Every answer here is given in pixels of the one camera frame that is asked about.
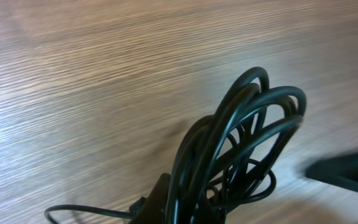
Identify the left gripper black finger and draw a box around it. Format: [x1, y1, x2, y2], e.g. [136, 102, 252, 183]
[129, 173, 170, 224]

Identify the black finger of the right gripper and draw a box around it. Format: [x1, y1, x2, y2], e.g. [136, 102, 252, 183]
[305, 152, 358, 192]

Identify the black cable bundle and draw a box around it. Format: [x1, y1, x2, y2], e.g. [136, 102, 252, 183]
[44, 66, 308, 224]

